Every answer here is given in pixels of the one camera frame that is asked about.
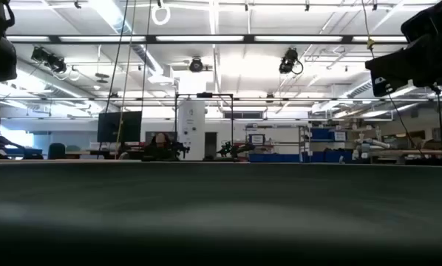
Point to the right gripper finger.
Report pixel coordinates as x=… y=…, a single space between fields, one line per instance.
x=381 y=74

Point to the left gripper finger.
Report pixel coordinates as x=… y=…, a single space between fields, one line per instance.
x=3 y=61

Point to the black background robot arm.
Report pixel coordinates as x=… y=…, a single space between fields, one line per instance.
x=236 y=149
x=180 y=149

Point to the white pipe assembly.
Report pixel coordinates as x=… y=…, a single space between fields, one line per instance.
x=372 y=143

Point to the thin black pole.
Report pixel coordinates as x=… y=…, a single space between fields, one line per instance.
x=441 y=122

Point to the blue storage bin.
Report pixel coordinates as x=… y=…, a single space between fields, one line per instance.
x=321 y=134
x=274 y=158
x=328 y=156

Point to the dark teal chair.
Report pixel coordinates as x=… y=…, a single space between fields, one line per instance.
x=56 y=151

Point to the black monitor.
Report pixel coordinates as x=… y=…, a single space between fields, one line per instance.
x=119 y=127

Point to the white framed sign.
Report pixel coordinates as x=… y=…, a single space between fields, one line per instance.
x=257 y=139

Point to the black overhead light bar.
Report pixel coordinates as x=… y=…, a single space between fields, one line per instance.
x=151 y=38

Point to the person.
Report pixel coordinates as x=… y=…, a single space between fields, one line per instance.
x=160 y=147

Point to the dark doorway panel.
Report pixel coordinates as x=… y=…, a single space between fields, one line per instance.
x=211 y=146

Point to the black overhead camera right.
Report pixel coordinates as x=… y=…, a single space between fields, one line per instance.
x=289 y=61

